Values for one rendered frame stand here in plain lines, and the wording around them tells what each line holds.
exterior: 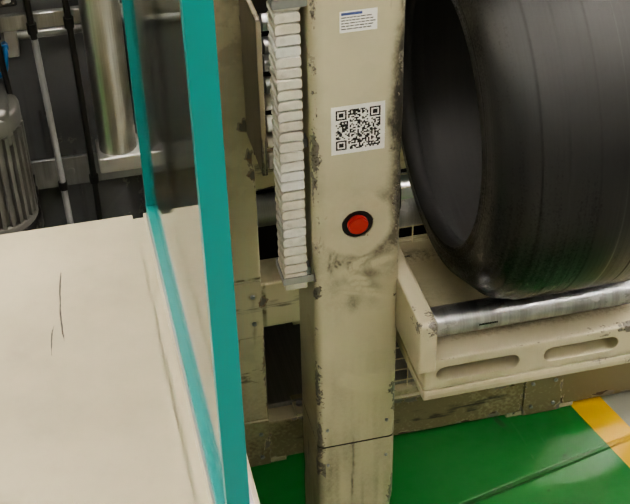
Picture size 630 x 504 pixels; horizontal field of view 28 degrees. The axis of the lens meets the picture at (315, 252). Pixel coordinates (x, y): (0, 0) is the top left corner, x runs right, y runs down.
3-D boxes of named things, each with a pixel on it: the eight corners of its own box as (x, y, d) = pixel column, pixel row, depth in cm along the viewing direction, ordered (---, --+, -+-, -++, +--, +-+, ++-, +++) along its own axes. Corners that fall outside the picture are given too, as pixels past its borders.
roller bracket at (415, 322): (417, 377, 184) (420, 326, 178) (348, 224, 214) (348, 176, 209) (439, 373, 184) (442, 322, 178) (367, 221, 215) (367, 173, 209)
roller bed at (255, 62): (262, 176, 218) (254, 20, 200) (246, 133, 229) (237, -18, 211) (372, 160, 221) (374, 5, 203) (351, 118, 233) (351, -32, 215)
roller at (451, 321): (427, 345, 185) (428, 322, 182) (417, 326, 189) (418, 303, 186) (645, 306, 191) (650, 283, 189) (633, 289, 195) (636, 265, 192)
